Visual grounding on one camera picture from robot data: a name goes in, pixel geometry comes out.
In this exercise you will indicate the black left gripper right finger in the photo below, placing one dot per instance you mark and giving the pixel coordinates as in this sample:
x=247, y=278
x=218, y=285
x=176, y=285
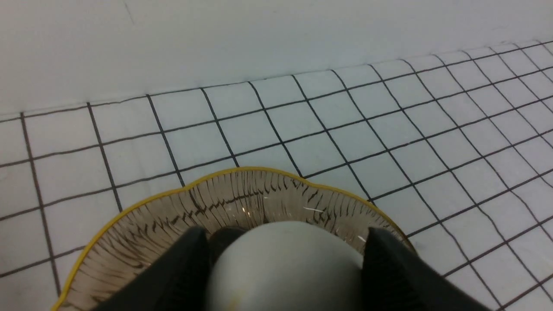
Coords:
x=395, y=279

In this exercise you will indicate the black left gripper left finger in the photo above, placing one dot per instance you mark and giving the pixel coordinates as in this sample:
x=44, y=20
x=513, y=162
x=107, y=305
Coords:
x=174, y=282

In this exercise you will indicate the white egg-shaped vegetable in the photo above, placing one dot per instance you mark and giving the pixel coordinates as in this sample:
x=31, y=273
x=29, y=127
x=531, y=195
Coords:
x=286, y=266

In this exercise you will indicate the gold-rimmed glass plate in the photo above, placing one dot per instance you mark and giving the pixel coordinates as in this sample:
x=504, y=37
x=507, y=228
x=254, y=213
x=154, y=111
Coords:
x=246, y=197

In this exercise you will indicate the white grid tablecloth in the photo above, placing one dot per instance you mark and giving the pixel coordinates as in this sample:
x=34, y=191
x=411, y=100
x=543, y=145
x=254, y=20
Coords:
x=455, y=148

